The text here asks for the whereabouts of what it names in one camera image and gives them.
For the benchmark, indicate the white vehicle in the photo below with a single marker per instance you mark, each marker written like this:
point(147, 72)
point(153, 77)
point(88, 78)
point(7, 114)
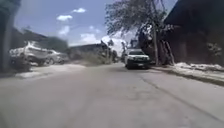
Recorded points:
point(136, 58)

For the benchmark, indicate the utility pole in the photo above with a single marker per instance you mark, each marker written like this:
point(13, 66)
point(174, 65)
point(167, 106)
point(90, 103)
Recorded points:
point(155, 43)

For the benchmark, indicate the silver car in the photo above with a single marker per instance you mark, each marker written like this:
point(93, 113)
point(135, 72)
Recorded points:
point(56, 57)

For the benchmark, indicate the tree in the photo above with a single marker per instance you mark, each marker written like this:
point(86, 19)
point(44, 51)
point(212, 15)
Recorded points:
point(133, 13)

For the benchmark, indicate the white car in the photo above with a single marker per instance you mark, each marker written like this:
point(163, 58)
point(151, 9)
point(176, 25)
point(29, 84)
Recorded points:
point(31, 53)

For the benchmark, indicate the dark building edge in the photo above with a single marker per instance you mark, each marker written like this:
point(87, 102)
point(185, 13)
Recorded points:
point(6, 33)

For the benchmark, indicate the dark building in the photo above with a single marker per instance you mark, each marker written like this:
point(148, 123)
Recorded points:
point(196, 30)
point(53, 43)

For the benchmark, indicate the low building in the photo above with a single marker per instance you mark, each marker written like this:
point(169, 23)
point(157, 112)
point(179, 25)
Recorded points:
point(86, 50)

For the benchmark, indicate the pale concrete kerb strip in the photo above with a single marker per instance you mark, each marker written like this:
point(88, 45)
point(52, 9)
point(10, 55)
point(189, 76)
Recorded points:
point(50, 70)

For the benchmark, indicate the pale concrete pavement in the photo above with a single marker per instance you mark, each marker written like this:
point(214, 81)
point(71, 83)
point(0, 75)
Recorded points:
point(200, 74)

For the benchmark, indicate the grey concrete road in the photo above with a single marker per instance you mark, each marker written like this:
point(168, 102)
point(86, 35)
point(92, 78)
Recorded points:
point(100, 100)

